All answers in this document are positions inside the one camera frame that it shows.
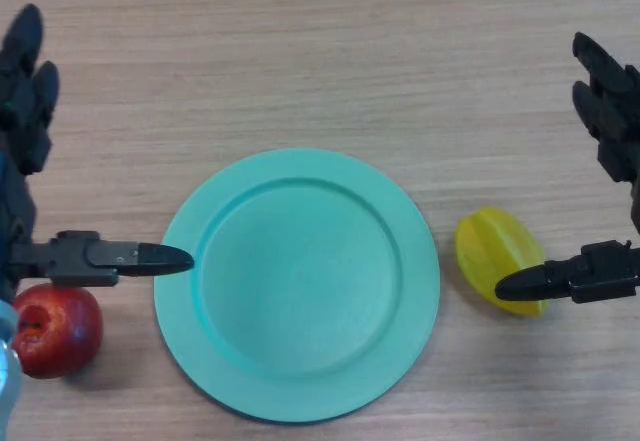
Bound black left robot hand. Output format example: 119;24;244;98
0;3;195;303

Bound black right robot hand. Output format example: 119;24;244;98
494;31;640;305

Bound yellow starfruit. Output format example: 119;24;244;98
454;204;547;318

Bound green round plate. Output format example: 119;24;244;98
153;148;442;409

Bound red apple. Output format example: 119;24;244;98
11;282;104;380

